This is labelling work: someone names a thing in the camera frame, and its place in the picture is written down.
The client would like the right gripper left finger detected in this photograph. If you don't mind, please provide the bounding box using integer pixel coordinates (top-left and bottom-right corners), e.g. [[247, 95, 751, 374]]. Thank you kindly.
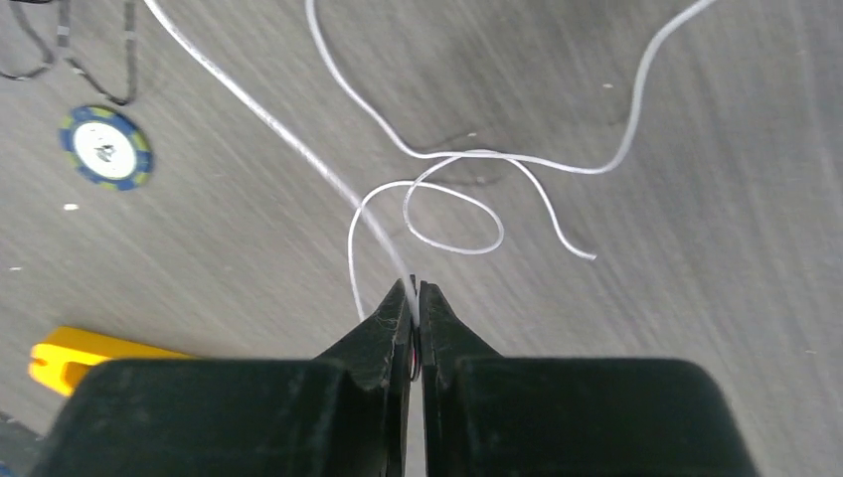
[[33, 283, 412, 476]]

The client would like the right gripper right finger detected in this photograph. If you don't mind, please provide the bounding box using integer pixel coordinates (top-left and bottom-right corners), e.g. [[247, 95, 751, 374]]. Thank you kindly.
[[419, 282, 758, 476]]

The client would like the black wire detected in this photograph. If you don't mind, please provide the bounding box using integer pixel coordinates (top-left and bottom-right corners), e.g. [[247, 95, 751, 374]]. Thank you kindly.
[[0, 0, 139, 106]]

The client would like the yellow triangular plastic piece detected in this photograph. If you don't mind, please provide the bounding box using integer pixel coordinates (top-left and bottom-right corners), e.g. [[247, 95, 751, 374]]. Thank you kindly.
[[28, 326, 191, 398]]

